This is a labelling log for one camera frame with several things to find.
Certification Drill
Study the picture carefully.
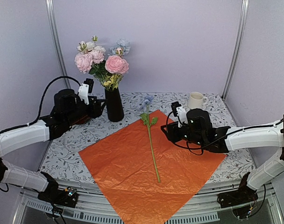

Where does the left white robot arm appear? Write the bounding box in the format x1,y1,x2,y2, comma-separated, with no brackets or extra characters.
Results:
0,89,106,203

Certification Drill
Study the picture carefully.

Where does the white ceramic mug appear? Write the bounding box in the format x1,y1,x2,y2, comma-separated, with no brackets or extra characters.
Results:
187,92,208,109

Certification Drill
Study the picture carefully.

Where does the aluminium front rail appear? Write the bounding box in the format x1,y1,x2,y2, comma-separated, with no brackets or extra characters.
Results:
13,180,284,224

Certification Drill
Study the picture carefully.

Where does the pale blue poppy stem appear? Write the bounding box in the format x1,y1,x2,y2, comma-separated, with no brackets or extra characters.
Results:
140,95,161,183

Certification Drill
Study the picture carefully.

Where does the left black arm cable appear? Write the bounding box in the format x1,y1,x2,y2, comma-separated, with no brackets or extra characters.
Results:
0,76,83,138

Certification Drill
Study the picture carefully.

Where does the white artificial flower stem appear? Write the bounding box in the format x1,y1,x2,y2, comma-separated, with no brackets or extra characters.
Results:
77,35,106,54

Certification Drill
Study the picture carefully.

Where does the large pink rose stem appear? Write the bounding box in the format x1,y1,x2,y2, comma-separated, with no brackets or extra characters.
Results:
75,50,107,83

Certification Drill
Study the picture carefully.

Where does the yellow artificial flower sprig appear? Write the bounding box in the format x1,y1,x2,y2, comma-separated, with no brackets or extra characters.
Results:
101,74,123,91

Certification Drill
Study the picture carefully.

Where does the orange yellow wrapping paper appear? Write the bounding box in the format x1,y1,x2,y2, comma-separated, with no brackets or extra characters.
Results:
79,110,225,224

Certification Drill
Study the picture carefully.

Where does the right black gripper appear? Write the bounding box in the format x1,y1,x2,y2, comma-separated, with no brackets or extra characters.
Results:
161,121,205,147

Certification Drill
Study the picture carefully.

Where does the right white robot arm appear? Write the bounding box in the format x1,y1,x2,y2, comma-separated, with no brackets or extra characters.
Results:
161,107,284,203

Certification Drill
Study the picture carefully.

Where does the right aluminium frame post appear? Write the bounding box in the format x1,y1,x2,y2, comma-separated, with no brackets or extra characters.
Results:
221,0,249,101

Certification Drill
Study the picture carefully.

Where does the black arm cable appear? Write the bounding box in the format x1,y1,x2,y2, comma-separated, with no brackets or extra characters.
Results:
165,112,284,156
0,76,83,138

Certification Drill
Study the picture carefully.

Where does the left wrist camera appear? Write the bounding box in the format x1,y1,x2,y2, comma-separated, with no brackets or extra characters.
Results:
78,78,94,105

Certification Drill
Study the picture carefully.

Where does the aluminium frame post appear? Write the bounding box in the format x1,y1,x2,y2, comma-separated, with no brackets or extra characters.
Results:
45,0,71,89
221,0,249,101

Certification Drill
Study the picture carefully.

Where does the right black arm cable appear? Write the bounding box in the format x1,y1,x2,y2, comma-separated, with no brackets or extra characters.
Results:
165,112,284,156

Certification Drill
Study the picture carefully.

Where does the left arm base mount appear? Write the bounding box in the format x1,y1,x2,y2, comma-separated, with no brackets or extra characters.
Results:
37,176,78,208

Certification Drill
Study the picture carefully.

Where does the tall black vase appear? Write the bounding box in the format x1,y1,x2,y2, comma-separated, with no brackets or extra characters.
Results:
105,88,124,122

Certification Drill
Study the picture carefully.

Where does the red round coaster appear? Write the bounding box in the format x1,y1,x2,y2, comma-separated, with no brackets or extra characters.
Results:
72,117,91,125

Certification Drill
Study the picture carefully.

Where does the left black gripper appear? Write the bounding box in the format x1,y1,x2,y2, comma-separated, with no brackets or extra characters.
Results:
65,96,107,126

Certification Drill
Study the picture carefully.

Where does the left aluminium frame post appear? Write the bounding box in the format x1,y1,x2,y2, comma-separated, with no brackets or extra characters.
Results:
45,0,71,89

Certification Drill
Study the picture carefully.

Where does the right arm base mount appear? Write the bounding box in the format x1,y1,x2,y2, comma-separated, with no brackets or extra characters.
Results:
217,172,258,208

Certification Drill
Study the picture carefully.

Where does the blue artificial flower stem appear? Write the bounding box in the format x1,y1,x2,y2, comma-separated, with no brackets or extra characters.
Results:
108,38,131,57

